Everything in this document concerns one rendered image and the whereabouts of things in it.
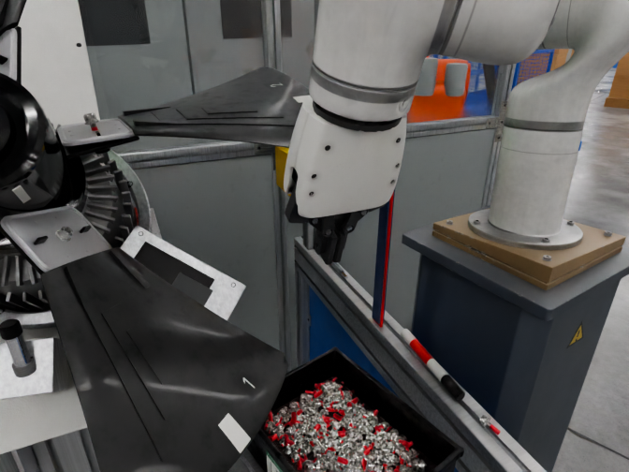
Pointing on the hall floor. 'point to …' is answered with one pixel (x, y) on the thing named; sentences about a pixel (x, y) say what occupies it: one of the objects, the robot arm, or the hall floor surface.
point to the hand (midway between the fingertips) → (329, 241)
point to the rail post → (301, 319)
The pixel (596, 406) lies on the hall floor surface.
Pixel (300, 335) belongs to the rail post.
